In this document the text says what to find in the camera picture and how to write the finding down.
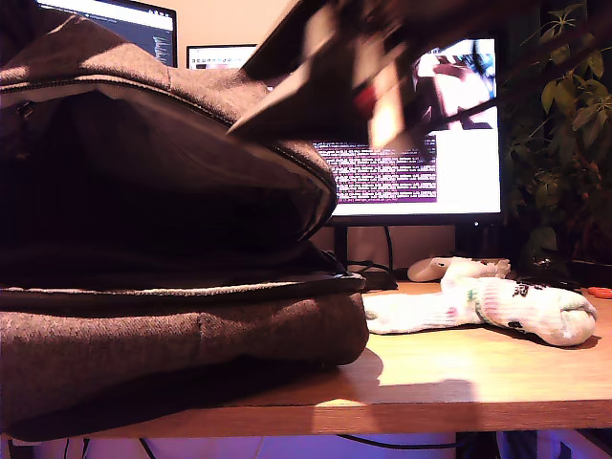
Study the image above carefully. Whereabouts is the grey fabric backpack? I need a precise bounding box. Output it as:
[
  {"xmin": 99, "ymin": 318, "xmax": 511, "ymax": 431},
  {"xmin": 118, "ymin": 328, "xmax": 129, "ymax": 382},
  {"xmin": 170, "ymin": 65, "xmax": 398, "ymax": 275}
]
[{"xmin": 0, "ymin": 11, "xmax": 370, "ymax": 441}]

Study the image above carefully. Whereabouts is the white patterned sock pair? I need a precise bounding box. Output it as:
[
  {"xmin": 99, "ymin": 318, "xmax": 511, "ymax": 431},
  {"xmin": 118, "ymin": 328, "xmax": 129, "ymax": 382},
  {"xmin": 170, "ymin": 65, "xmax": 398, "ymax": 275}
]
[{"xmin": 362, "ymin": 256, "xmax": 599, "ymax": 349}]

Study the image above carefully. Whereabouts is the black monitor stand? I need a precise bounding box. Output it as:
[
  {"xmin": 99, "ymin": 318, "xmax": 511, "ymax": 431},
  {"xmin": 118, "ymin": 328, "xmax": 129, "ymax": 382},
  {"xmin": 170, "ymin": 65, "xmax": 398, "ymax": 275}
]
[{"xmin": 333, "ymin": 225, "xmax": 349, "ymax": 262}]

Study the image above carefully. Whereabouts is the monitor with dark code screen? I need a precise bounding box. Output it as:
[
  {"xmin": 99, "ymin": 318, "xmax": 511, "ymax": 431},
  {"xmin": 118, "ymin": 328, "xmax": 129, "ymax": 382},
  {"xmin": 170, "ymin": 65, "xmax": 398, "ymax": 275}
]
[{"xmin": 35, "ymin": 0, "xmax": 179, "ymax": 69}]

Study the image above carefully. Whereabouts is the white oval controller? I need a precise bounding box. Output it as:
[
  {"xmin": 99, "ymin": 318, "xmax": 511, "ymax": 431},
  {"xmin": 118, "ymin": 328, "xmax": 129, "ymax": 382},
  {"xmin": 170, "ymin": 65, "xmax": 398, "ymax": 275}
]
[{"xmin": 406, "ymin": 257, "xmax": 450, "ymax": 283}]

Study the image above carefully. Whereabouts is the green leafy potted plant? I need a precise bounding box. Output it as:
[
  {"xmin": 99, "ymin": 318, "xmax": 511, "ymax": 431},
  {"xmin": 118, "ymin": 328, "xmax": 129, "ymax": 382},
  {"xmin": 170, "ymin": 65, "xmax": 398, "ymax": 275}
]
[{"xmin": 496, "ymin": 2, "xmax": 612, "ymax": 278}]

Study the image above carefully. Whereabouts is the black table leg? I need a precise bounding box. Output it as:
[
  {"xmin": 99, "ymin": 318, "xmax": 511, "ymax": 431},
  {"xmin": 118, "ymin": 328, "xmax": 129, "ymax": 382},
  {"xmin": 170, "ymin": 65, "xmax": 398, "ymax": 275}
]
[{"xmin": 454, "ymin": 432, "xmax": 498, "ymax": 459}]

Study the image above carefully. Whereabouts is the black monitor cable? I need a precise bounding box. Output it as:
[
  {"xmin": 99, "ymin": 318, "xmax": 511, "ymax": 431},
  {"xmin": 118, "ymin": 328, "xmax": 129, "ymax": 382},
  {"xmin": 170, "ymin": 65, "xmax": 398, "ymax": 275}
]
[{"xmin": 384, "ymin": 225, "xmax": 396, "ymax": 273}]

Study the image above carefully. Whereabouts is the monitor with camera views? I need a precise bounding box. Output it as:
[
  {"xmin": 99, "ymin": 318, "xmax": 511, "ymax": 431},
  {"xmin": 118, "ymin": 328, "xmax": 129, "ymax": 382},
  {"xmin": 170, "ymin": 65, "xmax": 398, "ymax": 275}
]
[{"xmin": 185, "ymin": 37, "xmax": 504, "ymax": 229}]

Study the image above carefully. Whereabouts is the black cable under table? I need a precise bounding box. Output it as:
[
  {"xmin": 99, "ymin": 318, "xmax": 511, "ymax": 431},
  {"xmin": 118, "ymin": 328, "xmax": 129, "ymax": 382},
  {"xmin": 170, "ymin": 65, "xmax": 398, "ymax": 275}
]
[{"xmin": 334, "ymin": 433, "xmax": 458, "ymax": 450}]

